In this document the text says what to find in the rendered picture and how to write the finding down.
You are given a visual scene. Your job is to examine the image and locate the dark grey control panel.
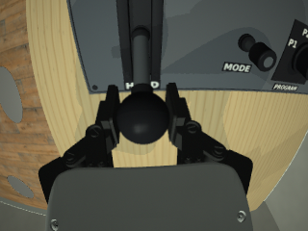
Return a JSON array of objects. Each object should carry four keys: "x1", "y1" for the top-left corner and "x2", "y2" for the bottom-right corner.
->
[{"x1": 66, "y1": 0, "x2": 308, "y2": 144}]

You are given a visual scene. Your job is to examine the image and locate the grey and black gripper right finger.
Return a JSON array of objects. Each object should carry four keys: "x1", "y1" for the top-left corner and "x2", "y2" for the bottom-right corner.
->
[{"x1": 165, "y1": 83, "x2": 253, "y2": 195}]

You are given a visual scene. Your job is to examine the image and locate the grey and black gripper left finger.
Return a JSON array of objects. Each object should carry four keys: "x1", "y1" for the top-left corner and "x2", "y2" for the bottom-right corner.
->
[{"x1": 38, "y1": 85, "x2": 120, "y2": 205}]

